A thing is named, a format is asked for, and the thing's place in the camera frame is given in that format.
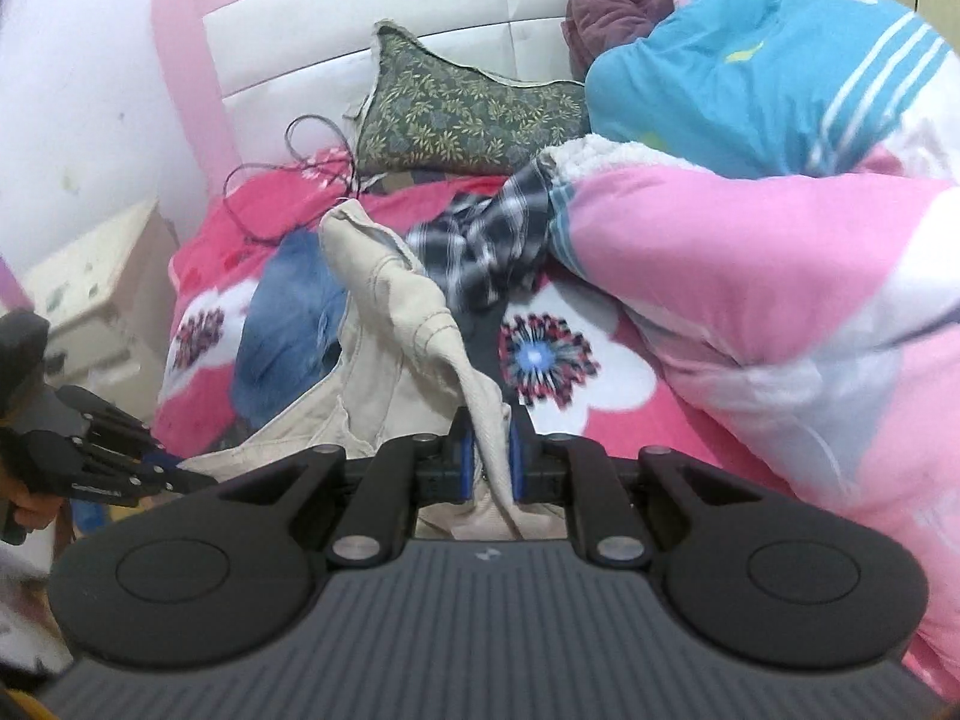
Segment thin black cable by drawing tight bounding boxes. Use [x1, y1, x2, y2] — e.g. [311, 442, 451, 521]
[225, 114, 376, 248]

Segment pink floral bed sheet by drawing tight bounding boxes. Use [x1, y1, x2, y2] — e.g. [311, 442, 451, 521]
[154, 146, 758, 541]

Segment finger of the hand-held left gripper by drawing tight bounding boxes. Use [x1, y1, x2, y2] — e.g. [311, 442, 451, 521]
[56, 385, 179, 476]
[15, 431, 220, 500]

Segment pink grey blue quilt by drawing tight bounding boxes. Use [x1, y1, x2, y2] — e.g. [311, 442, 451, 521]
[540, 0, 960, 698]

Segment person's left hand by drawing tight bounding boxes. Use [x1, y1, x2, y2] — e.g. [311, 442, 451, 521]
[11, 490, 61, 535]

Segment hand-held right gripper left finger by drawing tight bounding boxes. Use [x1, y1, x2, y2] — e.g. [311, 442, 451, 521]
[196, 406, 476, 567]

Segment blue jeans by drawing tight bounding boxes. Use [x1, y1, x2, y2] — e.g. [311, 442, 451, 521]
[229, 229, 353, 428]

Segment beige pants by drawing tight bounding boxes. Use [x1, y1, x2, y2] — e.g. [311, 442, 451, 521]
[180, 199, 571, 541]

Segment pink white headboard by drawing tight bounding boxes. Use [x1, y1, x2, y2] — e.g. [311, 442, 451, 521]
[150, 0, 743, 203]

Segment green floral pillow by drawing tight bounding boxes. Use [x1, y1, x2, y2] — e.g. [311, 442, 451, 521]
[345, 19, 590, 181]

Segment purple garment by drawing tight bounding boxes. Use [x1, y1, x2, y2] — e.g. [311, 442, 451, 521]
[562, 0, 728, 83]

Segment cream nightstand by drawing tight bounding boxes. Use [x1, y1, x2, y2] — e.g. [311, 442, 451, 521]
[22, 199, 181, 421]

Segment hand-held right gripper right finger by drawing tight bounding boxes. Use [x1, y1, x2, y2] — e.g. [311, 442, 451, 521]
[507, 406, 764, 569]

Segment plaid shirt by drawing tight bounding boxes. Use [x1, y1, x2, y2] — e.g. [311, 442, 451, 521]
[405, 157, 578, 316]

